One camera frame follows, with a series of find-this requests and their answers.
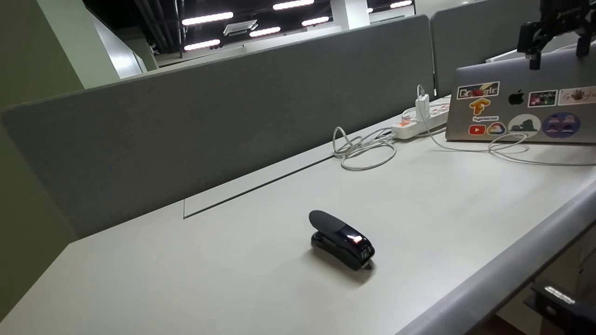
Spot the silver laptop with stickers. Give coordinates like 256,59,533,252
445,44,596,145

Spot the short grey desk partition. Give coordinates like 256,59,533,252
429,0,546,99

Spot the white charger plug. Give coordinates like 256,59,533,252
415,93,431,123

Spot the white power strip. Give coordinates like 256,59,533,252
391,99,452,140

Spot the black stapler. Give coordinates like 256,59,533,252
308,209,376,272

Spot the long grey desk partition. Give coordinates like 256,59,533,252
0,14,436,241

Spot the coil of white cable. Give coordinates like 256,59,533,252
332,126,398,172

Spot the black metal bracket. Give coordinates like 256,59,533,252
524,279,596,335

